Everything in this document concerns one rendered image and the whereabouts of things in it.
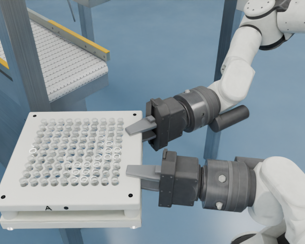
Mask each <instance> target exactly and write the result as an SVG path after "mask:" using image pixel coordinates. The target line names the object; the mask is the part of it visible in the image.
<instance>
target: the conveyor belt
mask: <svg viewBox="0 0 305 244"><path fill-rule="evenodd" d="M30 24H31V28H32V32H33V36H34V40H35V44H36V48H37V52H38V57H39V61H40V65H41V68H42V73H43V77H44V81H45V85H46V90H47V94H48V98H49V102H50V103H51V102H53V101H55V100H57V99H59V98H61V97H63V96H64V95H66V94H68V93H70V92H72V91H74V90H76V89H78V88H80V87H82V86H84V85H86V84H87V83H89V82H91V81H93V80H95V79H97V78H99V77H101V76H103V75H105V74H107V73H108V67H107V65H106V63H105V62H104V61H103V60H101V59H99V58H97V57H96V56H94V55H92V54H90V53H89V52H87V51H85V50H83V49H81V48H79V47H78V46H76V45H74V44H72V43H71V42H69V41H67V40H65V39H63V38H62V37H60V36H58V35H56V34H55V33H53V32H51V31H49V30H48V29H46V28H44V27H42V26H41V25H39V24H37V23H35V22H33V21H32V20H30ZM0 57H1V58H2V59H3V60H5V61H6V62H7V60H6V57H5V54H4V51H3V48H2V45H1V42H0Z"/></svg>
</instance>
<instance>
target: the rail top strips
mask: <svg viewBox="0 0 305 244"><path fill-rule="evenodd" d="M48 22H49V23H51V24H53V25H55V26H57V27H58V28H60V29H62V30H64V31H66V32H68V33H69V34H71V35H73V36H75V37H77V38H79V39H80V40H82V41H84V42H86V43H88V44H90V45H91V46H93V47H95V48H97V49H99V50H101V51H103V52H105V53H109V52H110V51H109V50H107V49H105V48H103V47H101V46H99V45H98V44H96V43H94V42H92V41H90V40H88V39H86V38H85V37H83V36H81V35H79V34H77V33H75V32H73V31H71V30H70V29H68V28H66V27H64V26H62V25H60V24H58V23H56V22H55V21H53V20H49V21H48ZM0 63H1V64H2V65H3V66H5V67H6V68H7V69H9V67H8V64H7V62H6V61H5V60H3V59H2V58H1V57H0Z"/></svg>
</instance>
